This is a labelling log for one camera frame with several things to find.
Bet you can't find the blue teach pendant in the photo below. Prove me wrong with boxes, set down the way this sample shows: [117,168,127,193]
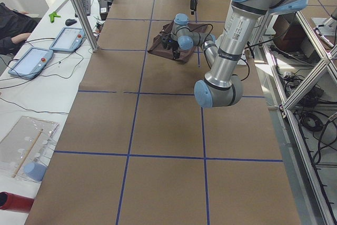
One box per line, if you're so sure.
[8,47,54,80]
[49,27,85,53]

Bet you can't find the black computer mouse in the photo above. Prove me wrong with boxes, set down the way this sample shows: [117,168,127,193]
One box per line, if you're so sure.
[65,18,77,26]

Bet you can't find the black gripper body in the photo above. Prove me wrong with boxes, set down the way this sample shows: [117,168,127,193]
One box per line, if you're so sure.
[164,38,180,50]

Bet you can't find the floor cable bundle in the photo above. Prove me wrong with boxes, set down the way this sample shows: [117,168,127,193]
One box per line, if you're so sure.
[273,69,337,210]

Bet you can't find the red cylinder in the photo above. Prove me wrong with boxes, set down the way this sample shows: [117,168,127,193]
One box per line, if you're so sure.
[1,192,34,213]

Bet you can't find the near blue teach pendant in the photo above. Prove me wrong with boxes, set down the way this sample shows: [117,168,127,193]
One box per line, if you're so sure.
[8,47,54,80]

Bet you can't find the far blue teach pendant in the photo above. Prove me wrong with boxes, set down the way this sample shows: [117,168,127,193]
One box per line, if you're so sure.
[49,27,85,53]

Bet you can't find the blue plastic cap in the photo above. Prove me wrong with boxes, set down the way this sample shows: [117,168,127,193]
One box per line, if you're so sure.
[24,162,47,182]

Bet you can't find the clear plastic bag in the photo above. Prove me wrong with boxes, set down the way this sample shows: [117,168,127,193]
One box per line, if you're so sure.
[1,116,59,182]

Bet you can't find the green plastic tool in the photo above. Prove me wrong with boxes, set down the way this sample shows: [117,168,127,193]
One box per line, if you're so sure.
[48,12,61,23]

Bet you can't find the aluminium frame rail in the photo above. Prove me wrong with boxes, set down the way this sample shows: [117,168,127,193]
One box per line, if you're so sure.
[268,12,336,224]

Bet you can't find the wooden stick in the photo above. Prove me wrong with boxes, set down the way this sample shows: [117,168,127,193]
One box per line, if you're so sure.
[11,129,44,178]

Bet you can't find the black keyboard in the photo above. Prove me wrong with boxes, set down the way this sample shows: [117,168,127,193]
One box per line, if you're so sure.
[80,0,91,16]

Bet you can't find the aluminium frame post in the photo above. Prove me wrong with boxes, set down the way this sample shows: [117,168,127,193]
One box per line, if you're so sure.
[70,0,98,52]

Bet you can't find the dark brown t-shirt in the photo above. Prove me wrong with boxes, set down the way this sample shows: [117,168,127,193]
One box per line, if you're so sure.
[147,21,196,64]

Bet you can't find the left black cable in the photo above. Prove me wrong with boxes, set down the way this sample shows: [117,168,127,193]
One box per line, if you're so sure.
[193,23,274,82]

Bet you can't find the seated person in black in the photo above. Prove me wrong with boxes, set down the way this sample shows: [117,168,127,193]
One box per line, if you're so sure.
[1,3,37,55]

